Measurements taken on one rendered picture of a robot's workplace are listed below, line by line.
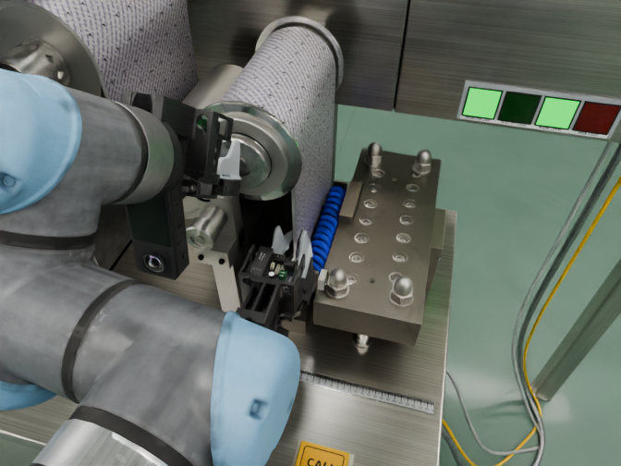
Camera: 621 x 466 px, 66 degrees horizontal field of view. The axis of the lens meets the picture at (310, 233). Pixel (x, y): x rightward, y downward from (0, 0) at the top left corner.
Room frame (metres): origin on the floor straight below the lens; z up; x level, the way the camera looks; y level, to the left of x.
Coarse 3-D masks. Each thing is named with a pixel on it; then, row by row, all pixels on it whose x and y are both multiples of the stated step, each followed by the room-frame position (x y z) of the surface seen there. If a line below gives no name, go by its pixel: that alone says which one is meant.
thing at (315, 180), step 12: (324, 120) 0.63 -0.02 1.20; (324, 132) 0.64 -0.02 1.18; (324, 144) 0.64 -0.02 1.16; (312, 156) 0.56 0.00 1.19; (324, 156) 0.64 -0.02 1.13; (312, 168) 0.56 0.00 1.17; (324, 168) 0.64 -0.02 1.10; (300, 180) 0.50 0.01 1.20; (312, 180) 0.56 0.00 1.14; (324, 180) 0.65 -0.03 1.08; (300, 192) 0.50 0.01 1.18; (312, 192) 0.56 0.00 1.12; (324, 192) 0.65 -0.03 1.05; (300, 204) 0.50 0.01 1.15; (312, 204) 0.56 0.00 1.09; (300, 216) 0.50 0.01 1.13; (312, 216) 0.56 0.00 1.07; (300, 228) 0.50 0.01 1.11; (312, 228) 0.57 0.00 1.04
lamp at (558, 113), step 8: (544, 104) 0.69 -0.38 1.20; (552, 104) 0.69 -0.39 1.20; (560, 104) 0.69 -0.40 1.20; (568, 104) 0.68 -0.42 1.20; (576, 104) 0.68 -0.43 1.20; (544, 112) 0.69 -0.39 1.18; (552, 112) 0.69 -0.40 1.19; (560, 112) 0.68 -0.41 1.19; (568, 112) 0.68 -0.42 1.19; (544, 120) 0.69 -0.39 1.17; (552, 120) 0.69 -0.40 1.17; (560, 120) 0.68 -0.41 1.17; (568, 120) 0.68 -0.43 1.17
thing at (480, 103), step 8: (472, 88) 0.72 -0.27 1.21; (472, 96) 0.72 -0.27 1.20; (480, 96) 0.72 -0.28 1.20; (488, 96) 0.71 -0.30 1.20; (496, 96) 0.71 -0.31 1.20; (472, 104) 0.72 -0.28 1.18; (480, 104) 0.72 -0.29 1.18; (488, 104) 0.71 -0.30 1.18; (496, 104) 0.71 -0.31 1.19; (464, 112) 0.72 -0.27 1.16; (472, 112) 0.72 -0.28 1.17; (480, 112) 0.72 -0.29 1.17; (488, 112) 0.71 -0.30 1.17
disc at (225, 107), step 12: (204, 108) 0.50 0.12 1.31; (216, 108) 0.49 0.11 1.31; (228, 108) 0.49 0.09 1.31; (240, 108) 0.48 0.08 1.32; (252, 108) 0.48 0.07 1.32; (264, 120) 0.48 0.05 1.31; (276, 120) 0.47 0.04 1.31; (276, 132) 0.47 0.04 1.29; (288, 132) 0.47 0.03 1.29; (288, 144) 0.47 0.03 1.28; (288, 156) 0.47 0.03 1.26; (300, 156) 0.47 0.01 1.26; (288, 168) 0.47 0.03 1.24; (300, 168) 0.47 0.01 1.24; (288, 180) 0.47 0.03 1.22; (276, 192) 0.47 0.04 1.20
